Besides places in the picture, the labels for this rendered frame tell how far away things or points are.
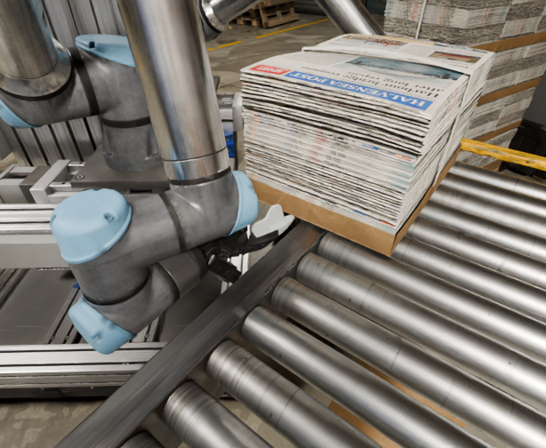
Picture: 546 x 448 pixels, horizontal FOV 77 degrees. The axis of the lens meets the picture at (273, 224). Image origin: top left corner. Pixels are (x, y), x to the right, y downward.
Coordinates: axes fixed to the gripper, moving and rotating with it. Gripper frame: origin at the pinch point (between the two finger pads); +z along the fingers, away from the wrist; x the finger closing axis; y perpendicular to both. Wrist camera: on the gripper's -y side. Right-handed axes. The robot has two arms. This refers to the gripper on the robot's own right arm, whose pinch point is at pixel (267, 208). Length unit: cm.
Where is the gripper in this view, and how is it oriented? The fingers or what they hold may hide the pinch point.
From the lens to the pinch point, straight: 63.8
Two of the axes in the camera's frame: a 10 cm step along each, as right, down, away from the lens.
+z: 6.0, -5.0, 6.3
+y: 0.0, -7.8, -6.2
